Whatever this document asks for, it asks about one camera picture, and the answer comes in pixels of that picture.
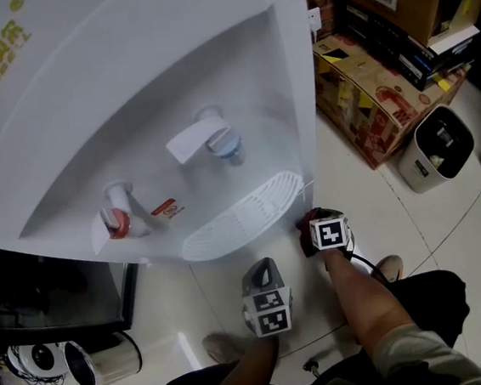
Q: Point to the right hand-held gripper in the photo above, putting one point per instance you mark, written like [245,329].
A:
[330,233]

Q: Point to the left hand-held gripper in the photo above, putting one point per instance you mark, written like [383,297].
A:
[270,314]

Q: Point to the brown wiping cloth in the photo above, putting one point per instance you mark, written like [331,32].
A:
[304,232]

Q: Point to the white water dispenser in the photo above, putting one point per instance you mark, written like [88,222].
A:
[127,92]

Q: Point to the person's right forearm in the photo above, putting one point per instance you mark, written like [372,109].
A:
[363,302]

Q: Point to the person's left forearm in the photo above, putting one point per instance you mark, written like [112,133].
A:
[243,379]

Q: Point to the person's right tan shoe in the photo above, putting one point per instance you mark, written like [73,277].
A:
[391,267]

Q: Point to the person's tan shoe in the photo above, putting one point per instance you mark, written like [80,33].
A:
[222,347]
[391,267]

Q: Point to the person's left tan shoe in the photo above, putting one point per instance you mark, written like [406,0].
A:
[222,347]

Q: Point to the person's black shorts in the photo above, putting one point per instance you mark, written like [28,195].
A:
[436,303]

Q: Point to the red yellow printed cardboard box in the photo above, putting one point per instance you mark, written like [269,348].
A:
[385,104]

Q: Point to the person's grey shirt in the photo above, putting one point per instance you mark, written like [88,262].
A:
[429,360]

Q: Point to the steel trash bin with liner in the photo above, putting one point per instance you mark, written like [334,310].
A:
[108,359]

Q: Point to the black blue flat box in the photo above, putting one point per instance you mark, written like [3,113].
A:
[387,48]

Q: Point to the black and white box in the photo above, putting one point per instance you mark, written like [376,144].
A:
[451,47]

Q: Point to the black framed glass panel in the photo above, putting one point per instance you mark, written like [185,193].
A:
[42,293]

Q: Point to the white round device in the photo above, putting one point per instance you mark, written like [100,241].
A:
[40,356]

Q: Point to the cardboard box with white label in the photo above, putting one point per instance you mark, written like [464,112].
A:
[408,3]

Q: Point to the brown box with dark print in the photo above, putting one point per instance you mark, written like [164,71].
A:
[456,11]

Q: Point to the white wall socket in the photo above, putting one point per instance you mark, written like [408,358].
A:
[314,19]

